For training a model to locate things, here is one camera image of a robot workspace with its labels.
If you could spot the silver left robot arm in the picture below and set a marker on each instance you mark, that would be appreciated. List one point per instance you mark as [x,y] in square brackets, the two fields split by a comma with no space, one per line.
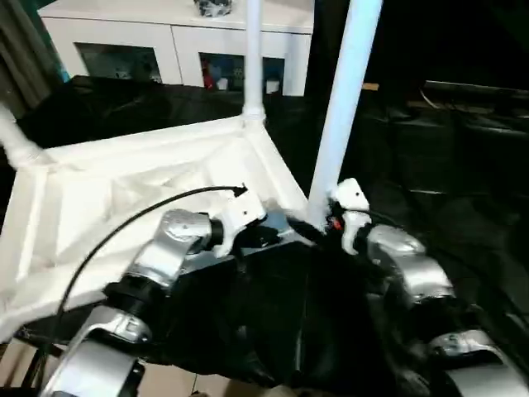
[165,248]

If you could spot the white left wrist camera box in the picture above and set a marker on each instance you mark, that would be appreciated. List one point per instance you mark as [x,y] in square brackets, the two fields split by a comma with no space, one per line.
[244,211]

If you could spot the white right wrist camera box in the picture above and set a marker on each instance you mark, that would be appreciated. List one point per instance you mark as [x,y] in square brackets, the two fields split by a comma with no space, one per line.
[351,194]

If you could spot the black glossy mat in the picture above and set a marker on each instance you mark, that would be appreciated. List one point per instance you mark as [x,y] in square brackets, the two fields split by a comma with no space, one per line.
[268,310]

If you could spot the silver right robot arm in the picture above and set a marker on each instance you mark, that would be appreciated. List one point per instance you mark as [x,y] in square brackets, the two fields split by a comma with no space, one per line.
[421,273]

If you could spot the black glossy tv stand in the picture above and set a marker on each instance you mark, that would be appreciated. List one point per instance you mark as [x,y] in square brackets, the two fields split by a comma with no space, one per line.
[475,93]

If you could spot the white glass-door cabinet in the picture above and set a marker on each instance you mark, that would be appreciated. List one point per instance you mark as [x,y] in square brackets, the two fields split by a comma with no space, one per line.
[173,37]

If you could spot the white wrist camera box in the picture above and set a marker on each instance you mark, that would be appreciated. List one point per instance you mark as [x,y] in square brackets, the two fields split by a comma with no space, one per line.
[351,194]
[244,211]

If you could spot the white upturned plastic table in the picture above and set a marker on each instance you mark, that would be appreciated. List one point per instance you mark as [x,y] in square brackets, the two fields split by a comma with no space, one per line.
[124,165]

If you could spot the grey curtain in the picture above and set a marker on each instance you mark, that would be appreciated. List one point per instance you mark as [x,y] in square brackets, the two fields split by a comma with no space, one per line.
[25,58]

